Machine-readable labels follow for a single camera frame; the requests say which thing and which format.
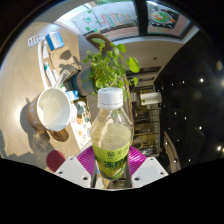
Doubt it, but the white round column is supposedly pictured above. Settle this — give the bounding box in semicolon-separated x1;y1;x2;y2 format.
139;91;163;106

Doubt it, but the white tube with green cap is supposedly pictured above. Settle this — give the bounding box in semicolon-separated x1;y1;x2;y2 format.
43;62;58;88

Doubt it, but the group of ceiling lights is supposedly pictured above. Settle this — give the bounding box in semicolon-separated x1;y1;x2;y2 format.
166;59;224;164

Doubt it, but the tan ceramic mug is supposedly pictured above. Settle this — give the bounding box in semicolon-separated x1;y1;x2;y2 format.
26;87;72;143

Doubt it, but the pill blister pack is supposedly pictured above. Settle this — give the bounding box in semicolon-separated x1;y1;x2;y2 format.
27;33;45;48

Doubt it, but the flat round red coaster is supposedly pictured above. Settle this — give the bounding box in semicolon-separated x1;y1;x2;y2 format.
45;149;67;173

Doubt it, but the printed paper leaflet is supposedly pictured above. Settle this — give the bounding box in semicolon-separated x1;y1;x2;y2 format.
69;98;93;149

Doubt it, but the blue and white flat box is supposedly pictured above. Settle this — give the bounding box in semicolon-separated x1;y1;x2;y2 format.
45;31;65;52

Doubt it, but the potted green plant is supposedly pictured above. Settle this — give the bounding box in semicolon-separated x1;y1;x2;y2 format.
70;37;141;103

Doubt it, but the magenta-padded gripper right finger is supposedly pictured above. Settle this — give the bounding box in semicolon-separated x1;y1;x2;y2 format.
127;145;170;189

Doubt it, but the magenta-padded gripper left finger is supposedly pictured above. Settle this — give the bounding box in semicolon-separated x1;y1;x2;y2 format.
54;145;98;189

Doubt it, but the clear bottle with green label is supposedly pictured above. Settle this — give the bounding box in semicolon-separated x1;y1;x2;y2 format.
89;87;133;183

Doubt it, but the black framed window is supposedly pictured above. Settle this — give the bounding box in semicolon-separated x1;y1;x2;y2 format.
54;0;201;43

